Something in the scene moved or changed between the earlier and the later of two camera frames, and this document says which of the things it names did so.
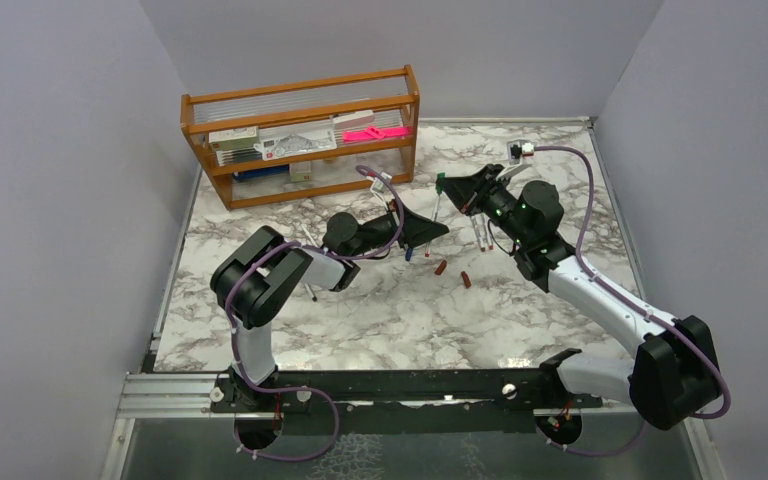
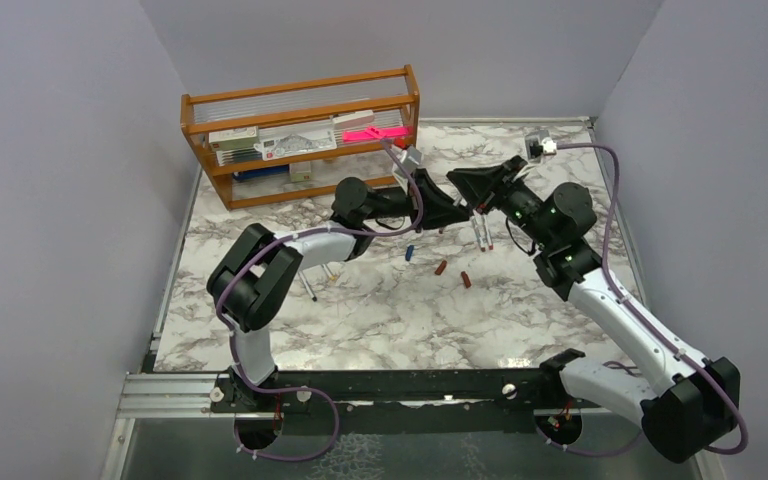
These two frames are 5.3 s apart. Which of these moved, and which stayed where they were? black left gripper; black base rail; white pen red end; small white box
Moved: black left gripper
Stayed: small white box; white pen red end; black base rail
